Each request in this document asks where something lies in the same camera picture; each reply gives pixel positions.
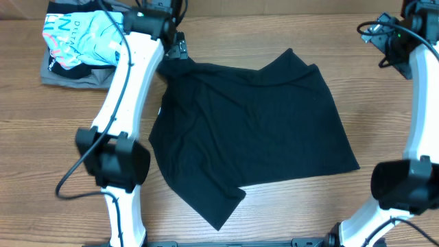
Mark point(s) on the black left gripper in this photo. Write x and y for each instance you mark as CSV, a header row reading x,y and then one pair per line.
x,y
178,51

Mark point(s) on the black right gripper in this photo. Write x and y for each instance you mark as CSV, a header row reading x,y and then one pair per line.
x,y
378,41

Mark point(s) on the black t-shirt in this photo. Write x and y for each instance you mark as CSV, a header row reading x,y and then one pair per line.
x,y
220,129

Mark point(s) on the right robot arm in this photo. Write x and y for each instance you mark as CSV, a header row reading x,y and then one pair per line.
x,y
407,187

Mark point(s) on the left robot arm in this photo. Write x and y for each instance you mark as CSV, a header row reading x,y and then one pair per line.
x,y
110,148

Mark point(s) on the grey folded garment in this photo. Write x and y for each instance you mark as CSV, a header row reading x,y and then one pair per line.
x,y
99,79

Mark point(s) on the light blue printed shirt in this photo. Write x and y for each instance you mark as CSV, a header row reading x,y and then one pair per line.
x,y
102,40

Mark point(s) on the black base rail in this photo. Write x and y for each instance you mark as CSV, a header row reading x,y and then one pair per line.
x,y
233,243

